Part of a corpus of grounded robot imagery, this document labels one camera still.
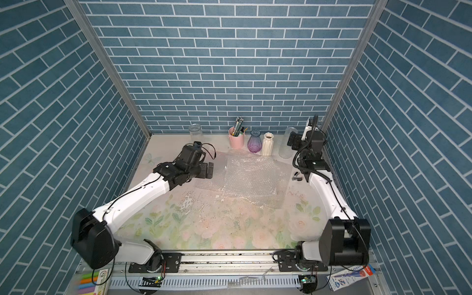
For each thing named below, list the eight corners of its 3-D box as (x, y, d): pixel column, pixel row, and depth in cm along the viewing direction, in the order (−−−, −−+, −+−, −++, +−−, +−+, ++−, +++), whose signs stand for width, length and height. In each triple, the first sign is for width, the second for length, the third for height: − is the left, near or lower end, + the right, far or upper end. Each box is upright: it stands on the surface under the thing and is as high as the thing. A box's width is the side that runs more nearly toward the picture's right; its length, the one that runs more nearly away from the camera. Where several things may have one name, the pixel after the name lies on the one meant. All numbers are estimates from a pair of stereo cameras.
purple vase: (250, 153, 113) (251, 138, 102) (247, 145, 117) (248, 130, 107) (261, 151, 114) (262, 136, 104) (257, 143, 118) (259, 128, 108)
